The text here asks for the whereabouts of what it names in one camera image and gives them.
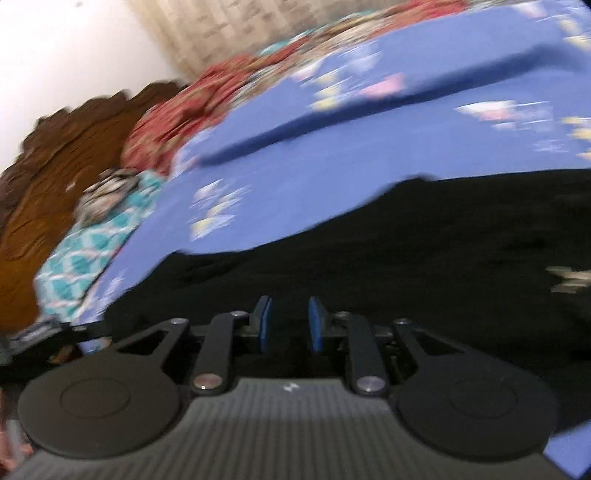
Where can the black pants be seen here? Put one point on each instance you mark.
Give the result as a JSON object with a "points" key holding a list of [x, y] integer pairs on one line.
{"points": [[415, 240]]}

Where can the beige leaf print curtain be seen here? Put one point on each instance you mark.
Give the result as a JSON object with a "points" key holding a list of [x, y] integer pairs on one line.
{"points": [[221, 32]]}

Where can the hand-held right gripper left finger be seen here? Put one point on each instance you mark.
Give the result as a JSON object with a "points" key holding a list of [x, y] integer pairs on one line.
{"points": [[264, 323]]}

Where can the blue printed bedsheet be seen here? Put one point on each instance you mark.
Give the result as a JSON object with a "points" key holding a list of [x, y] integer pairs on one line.
{"points": [[323, 152]]}

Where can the crumpled grey floral cloth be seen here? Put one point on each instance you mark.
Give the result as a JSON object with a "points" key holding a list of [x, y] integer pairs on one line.
{"points": [[108, 194]]}

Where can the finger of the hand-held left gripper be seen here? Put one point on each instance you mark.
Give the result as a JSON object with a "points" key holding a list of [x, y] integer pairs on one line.
{"points": [[87, 333]]}

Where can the red floral patchwork quilt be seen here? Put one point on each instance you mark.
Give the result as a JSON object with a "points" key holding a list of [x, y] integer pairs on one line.
{"points": [[184, 115]]}

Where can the teal patterned cloth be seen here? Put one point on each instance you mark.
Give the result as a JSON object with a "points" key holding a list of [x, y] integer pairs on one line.
{"points": [[87, 258]]}

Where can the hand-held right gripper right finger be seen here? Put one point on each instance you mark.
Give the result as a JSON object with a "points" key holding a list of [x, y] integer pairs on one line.
{"points": [[316, 323]]}

